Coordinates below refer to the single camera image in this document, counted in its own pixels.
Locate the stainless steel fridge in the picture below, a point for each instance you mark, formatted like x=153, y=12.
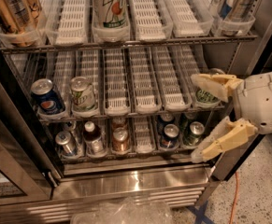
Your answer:
x=139, y=80

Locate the silver can bottom shelf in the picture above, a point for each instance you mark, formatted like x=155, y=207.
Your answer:
x=65, y=140

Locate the gold can top shelf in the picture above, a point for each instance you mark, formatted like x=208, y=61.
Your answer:
x=19, y=22

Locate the green can bottom shelf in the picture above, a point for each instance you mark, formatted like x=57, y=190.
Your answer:
x=193, y=134

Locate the glass fridge door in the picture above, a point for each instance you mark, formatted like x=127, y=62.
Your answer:
x=26, y=173

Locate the blue pepsi can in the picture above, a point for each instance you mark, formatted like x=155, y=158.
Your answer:
x=47, y=96

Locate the dark bottle white cap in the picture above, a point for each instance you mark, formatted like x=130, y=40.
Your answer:
x=93, y=138

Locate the green soda can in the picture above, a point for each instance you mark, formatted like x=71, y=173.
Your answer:
x=204, y=96

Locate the dark blue can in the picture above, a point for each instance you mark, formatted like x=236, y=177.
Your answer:
x=169, y=136

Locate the clear plastic bag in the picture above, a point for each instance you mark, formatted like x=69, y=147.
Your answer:
x=126, y=212

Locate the copper brown can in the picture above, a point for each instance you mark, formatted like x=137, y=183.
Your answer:
x=120, y=140

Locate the blue tape cross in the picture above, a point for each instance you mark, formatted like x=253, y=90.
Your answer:
x=200, y=214

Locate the white green 7up can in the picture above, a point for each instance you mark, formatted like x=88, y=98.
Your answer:
x=83, y=96

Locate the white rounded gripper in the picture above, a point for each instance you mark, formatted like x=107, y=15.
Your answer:
x=264, y=102

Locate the white 7up zero can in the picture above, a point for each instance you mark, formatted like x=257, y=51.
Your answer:
x=110, y=13

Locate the blue silver tall can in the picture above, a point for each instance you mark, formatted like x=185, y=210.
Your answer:
x=231, y=17

